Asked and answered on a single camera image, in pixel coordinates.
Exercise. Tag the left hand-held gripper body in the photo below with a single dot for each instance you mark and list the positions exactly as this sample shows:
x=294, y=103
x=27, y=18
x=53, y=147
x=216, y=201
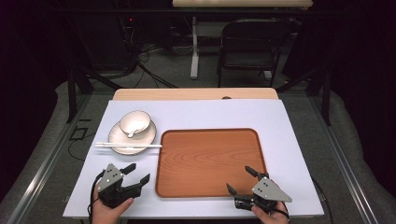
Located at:
x=109, y=180

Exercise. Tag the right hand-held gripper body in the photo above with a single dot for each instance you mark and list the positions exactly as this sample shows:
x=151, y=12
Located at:
x=269, y=191

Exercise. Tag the white ceramic spoon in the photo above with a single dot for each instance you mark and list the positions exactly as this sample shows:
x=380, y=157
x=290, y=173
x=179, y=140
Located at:
x=131, y=134

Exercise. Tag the brown wood-grain tray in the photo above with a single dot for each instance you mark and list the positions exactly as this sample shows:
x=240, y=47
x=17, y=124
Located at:
x=211, y=161

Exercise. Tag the white dark-rimmed plate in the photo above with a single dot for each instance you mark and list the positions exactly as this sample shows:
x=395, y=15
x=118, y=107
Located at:
x=116, y=136

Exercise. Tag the white dark-rimmed bowl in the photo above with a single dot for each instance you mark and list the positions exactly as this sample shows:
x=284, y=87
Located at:
x=137, y=120

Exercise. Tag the person's right hand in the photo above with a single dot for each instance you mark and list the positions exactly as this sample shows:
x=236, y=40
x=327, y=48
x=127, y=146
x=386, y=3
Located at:
x=274, y=218

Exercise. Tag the person's left hand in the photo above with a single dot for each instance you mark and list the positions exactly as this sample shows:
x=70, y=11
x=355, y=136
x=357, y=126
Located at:
x=104, y=214

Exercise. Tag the black metal stand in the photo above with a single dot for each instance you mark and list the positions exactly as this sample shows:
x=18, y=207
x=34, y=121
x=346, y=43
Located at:
x=72, y=93
x=326, y=96

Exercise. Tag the light wooden table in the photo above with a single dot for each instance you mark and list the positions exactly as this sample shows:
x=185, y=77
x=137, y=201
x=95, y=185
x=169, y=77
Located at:
x=186, y=93

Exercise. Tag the black folding chair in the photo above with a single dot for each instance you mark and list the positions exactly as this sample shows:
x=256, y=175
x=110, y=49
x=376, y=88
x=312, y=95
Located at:
x=252, y=59

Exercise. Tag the black cabinet with red light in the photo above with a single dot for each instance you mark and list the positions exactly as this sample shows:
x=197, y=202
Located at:
x=129, y=34

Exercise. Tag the beige desk top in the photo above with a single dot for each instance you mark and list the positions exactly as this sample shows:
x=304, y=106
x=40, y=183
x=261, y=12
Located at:
x=243, y=3

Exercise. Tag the black floor socket frame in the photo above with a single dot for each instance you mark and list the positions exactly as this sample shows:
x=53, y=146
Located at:
x=71, y=137

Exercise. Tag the white desk frame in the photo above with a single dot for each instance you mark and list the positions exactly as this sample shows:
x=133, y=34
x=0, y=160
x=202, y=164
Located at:
x=194, y=56

